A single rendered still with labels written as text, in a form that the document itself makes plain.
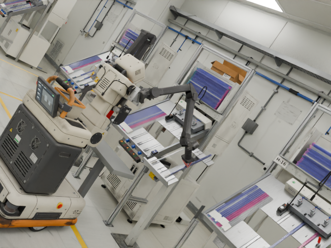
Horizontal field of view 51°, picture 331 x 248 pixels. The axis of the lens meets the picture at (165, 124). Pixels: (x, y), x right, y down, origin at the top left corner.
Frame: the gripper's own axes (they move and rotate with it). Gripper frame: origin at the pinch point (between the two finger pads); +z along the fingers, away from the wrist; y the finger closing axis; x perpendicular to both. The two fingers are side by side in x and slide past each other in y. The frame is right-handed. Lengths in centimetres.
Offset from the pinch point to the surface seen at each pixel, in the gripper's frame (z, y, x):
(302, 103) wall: 41, 46, -220
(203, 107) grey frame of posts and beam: -4, 55, -62
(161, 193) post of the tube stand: 25.9, 6.7, 20.8
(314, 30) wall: -26, 95, -280
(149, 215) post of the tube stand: 43, 4, 34
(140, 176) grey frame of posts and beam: 23.8, 31.7, 26.5
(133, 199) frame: 48, 31, 35
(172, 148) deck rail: 11.6, 35.9, -10.5
